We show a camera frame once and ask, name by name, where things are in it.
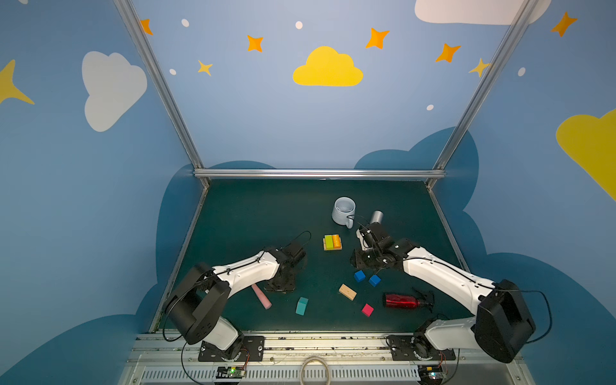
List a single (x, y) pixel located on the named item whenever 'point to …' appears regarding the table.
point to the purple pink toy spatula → (265, 301)
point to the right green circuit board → (430, 374)
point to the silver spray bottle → (377, 216)
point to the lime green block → (329, 242)
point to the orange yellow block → (336, 241)
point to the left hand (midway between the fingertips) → (289, 289)
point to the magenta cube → (367, 310)
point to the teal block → (301, 305)
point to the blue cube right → (374, 280)
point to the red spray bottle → (410, 301)
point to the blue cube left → (359, 276)
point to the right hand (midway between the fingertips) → (356, 257)
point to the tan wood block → (347, 292)
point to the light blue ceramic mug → (342, 208)
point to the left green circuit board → (230, 372)
